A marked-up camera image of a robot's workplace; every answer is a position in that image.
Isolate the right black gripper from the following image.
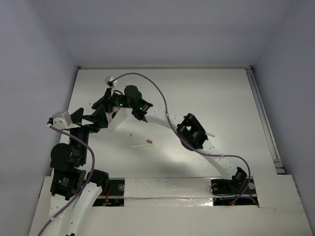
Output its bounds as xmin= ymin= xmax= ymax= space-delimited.
xmin=92 ymin=88 xmax=134 ymax=113

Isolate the white compartment organizer box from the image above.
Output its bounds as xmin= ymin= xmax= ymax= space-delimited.
xmin=105 ymin=108 xmax=127 ymax=133

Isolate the white pencil yellow tip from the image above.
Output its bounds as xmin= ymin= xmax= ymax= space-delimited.
xmin=130 ymin=144 xmax=154 ymax=148

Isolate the white pencil brown eraser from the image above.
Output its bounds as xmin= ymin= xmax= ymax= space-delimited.
xmin=130 ymin=133 xmax=153 ymax=144

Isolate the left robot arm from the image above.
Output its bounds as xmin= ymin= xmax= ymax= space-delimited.
xmin=39 ymin=105 xmax=109 ymax=236

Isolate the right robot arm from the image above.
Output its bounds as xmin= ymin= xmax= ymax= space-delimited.
xmin=92 ymin=85 xmax=248 ymax=193

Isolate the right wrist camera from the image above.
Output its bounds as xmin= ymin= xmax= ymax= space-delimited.
xmin=104 ymin=76 xmax=117 ymax=88

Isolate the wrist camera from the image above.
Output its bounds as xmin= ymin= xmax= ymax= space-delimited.
xmin=104 ymin=76 xmax=117 ymax=88
xmin=47 ymin=111 xmax=80 ymax=130

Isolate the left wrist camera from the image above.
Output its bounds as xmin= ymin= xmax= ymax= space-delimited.
xmin=47 ymin=111 xmax=80 ymax=130

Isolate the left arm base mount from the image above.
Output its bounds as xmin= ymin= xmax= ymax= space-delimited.
xmin=93 ymin=178 xmax=125 ymax=207

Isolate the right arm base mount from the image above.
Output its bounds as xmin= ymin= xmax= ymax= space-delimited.
xmin=209 ymin=168 xmax=259 ymax=206

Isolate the aluminium rail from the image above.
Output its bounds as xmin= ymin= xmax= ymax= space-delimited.
xmin=245 ymin=67 xmax=286 ymax=175

